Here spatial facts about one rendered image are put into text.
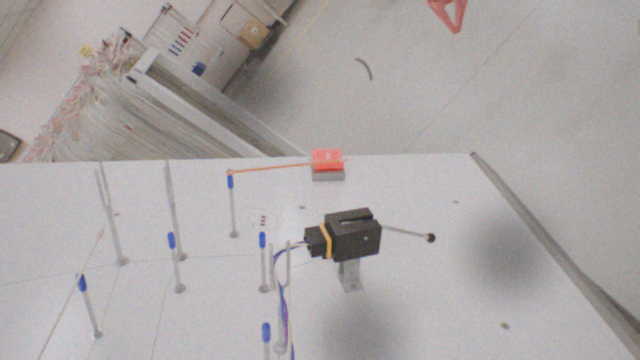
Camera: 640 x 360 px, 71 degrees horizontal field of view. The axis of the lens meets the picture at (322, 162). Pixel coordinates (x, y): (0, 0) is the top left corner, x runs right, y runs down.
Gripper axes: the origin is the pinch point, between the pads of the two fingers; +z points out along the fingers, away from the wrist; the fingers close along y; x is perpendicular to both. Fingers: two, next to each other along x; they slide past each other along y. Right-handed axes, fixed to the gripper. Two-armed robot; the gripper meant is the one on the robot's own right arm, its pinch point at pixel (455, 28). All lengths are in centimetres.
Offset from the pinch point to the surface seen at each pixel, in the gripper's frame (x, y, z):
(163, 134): -66, -37, 6
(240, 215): -47, 19, 6
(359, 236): -32.4, 37.4, 4.5
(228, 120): -55, -74, 21
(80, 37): -313, -788, 2
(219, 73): -128, -785, 156
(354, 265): -34, 36, 9
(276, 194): -41.1, 14.7, 7.6
